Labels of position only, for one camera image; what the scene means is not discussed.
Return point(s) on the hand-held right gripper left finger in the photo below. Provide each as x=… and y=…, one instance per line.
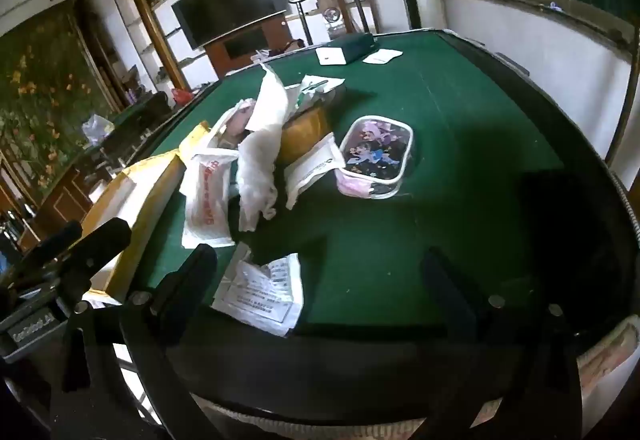
x=196, y=266

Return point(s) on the dark green box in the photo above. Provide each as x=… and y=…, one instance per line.
x=357, y=45

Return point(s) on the white box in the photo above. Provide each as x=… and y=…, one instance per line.
x=330, y=55

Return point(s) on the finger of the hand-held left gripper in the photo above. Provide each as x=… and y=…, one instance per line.
x=55, y=241
x=102, y=240

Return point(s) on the white printed tissue packet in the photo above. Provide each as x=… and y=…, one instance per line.
x=317, y=88

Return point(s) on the yellow padded mailer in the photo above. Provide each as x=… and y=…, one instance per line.
x=135, y=190

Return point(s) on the white envelope packet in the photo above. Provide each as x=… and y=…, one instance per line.
x=312, y=168

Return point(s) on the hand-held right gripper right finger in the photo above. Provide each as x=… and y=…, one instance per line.
x=441, y=271

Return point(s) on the brown tape roll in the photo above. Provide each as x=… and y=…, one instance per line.
x=307, y=133

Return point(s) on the black television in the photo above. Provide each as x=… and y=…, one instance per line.
x=230, y=3

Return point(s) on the white card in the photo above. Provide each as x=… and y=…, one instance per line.
x=382, y=55

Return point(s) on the small desk fan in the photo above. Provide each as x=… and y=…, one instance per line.
x=333, y=18

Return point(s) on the floral wall painting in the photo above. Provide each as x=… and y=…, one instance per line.
x=35, y=85

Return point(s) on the clear printed pencil case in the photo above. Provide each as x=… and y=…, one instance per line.
x=375, y=155

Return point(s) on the pink item in plastic bag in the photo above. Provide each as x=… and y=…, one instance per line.
x=235, y=121

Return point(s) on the wooden television cabinet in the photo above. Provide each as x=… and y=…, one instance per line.
x=250, y=45

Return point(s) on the white cloth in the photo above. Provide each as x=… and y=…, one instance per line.
x=260, y=155

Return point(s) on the white printed paper packet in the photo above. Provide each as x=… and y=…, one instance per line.
x=260, y=292

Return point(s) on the crumpled white plastic bag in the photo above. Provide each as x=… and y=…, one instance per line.
x=96, y=128

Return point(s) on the white plastic bag red print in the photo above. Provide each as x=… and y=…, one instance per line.
x=207, y=200

